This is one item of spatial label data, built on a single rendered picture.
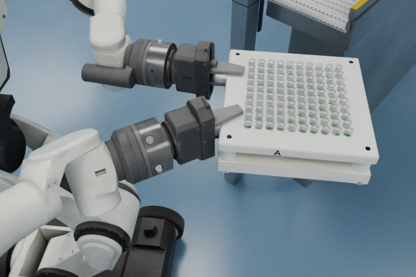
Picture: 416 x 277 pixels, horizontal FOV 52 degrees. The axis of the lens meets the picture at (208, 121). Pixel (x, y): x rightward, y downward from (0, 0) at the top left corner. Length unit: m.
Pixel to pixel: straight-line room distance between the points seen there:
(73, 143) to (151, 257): 0.96
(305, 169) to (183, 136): 0.20
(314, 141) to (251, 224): 1.16
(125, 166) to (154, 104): 1.64
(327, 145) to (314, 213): 1.21
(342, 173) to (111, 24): 0.50
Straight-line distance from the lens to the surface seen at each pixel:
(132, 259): 1.54
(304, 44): 1.50
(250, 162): 0.70
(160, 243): 1.53
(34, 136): 1.09
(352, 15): 1.21
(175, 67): 0.78
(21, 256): 1.46
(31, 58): 2.75
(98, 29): 0.85
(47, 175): 0.59
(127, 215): 1.12
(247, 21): 1.32
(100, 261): 1.17
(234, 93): 0.74
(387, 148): 2.21
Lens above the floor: 1.55
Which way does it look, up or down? 46 degrees down
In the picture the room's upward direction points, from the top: straight up
